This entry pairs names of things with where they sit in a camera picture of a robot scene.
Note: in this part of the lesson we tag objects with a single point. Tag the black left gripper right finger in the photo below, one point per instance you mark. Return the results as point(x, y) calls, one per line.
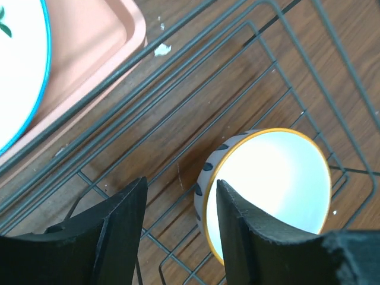
point(260, 249)

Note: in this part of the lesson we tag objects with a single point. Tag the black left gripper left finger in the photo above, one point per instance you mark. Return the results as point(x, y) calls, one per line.
point(97, 246)

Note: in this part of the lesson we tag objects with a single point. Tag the white bowl blue striped outside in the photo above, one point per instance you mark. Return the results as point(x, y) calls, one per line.
point(282, 171)

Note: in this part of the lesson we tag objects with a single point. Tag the black wire dish rack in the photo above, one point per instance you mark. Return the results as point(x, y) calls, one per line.
point(212, 69)

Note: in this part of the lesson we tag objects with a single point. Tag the salmon pink plastic tray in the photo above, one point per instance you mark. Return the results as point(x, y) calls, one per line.
point(90, 39)

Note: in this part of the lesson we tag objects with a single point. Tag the white watermelon pattern plate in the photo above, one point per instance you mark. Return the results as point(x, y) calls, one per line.
point(26, 59)

